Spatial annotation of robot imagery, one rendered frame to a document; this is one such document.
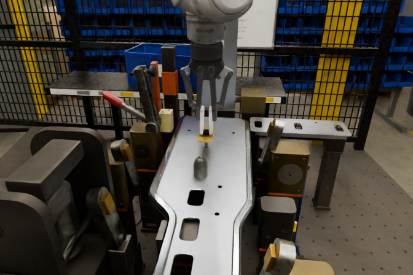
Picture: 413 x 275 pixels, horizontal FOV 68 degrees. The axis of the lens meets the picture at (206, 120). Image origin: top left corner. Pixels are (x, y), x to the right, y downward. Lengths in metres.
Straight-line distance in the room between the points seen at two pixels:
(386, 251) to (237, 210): 0.57
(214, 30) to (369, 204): 0.83
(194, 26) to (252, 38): 0.61
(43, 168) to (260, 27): 0.99
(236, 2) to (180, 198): 0.40
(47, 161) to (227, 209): 0.34
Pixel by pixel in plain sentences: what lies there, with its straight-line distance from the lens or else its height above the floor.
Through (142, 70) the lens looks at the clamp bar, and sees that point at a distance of 0.75.
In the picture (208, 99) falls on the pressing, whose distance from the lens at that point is 1.05.
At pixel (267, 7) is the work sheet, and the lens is 1.25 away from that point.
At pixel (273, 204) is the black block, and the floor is 0.99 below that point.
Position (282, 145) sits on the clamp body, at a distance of 0.76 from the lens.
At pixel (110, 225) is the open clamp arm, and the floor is 1.04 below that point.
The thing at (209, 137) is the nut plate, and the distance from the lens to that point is 0.79.
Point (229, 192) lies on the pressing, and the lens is 0.67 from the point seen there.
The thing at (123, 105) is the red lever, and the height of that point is 1.11.
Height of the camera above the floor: 1.42
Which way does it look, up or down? 26 degrees down
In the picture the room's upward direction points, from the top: straight up
